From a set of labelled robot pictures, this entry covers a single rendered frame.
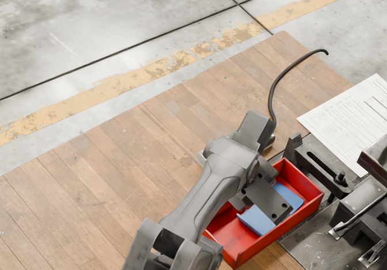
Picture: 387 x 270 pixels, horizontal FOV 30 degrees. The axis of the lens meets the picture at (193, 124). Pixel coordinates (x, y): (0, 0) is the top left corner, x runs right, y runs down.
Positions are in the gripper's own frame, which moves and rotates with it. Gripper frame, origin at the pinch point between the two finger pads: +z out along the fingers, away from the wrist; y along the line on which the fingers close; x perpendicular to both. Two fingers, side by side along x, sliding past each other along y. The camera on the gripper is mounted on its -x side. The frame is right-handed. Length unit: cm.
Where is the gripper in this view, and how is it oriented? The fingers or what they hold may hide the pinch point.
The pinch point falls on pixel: (256, 190)
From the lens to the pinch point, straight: 141.6
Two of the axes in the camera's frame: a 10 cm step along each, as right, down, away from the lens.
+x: -6.5, -6.4, 4.2
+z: 2.8, 3.1, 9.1
